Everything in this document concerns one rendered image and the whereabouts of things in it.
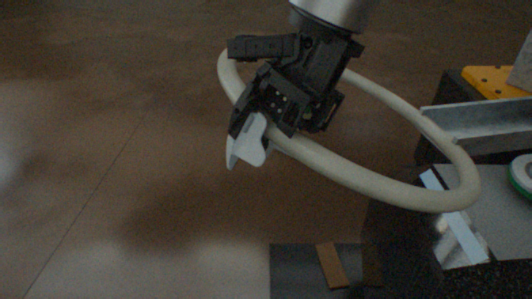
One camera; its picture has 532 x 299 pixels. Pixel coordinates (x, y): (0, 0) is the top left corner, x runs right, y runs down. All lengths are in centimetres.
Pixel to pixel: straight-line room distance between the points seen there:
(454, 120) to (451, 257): 35
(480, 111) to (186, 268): 146
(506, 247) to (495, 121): 30
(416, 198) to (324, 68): 19
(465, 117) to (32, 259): 205
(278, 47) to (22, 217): 221
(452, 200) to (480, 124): 42
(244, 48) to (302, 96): 11
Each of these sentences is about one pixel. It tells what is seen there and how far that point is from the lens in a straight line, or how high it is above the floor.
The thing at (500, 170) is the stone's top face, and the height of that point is 84.
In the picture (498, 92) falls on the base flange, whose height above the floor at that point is 79.
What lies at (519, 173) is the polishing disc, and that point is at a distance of 115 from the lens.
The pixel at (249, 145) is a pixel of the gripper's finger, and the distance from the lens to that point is 39.
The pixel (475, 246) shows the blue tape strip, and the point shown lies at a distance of 98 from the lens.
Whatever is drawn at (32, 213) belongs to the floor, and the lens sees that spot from 245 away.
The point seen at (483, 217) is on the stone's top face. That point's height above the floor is 84.
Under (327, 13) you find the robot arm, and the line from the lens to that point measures 33.
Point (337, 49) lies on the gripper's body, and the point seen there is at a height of 139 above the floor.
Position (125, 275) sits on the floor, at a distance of 189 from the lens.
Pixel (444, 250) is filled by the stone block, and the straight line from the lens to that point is 101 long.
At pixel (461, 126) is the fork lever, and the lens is 85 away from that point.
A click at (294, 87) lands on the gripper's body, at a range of 34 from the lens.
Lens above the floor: 150
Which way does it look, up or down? 38 degrees down
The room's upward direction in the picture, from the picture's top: straight up
